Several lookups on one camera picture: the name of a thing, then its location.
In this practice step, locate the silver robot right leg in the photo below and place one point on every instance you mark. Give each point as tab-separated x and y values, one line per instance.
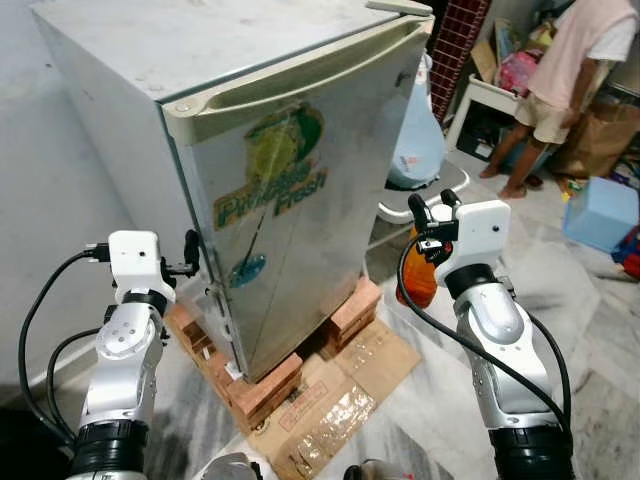
372	471

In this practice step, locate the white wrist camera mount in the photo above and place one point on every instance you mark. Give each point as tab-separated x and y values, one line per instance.
135	260
480	235

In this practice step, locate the white tube frame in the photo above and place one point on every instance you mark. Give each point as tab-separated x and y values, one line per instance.
395	210

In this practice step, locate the red toy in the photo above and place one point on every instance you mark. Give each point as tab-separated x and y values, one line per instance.
630	255

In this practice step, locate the flattened brown cardboard box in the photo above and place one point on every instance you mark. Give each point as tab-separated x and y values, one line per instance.
335	410

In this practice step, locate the silver mini fridge body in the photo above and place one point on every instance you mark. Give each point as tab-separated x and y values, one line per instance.
200	40

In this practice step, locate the white shelf unit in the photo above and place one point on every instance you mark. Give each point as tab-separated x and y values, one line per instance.
480	92

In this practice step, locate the pink bag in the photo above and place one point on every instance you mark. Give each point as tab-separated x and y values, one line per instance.
517	72

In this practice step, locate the brown paper bag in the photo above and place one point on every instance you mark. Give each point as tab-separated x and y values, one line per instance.
600	140

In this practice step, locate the light blue box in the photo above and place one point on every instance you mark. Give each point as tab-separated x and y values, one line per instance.
603	213

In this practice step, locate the person in pink shirt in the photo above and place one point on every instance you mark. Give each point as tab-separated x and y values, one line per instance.
575	50

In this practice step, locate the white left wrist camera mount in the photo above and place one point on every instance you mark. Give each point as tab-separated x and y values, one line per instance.
135	260

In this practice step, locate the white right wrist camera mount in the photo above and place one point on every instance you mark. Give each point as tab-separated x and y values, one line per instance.
480	235

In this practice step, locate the pale blue plastic bag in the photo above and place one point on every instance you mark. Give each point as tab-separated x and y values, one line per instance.
418	140

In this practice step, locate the red lattice panel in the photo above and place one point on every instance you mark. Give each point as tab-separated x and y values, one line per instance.
458	45

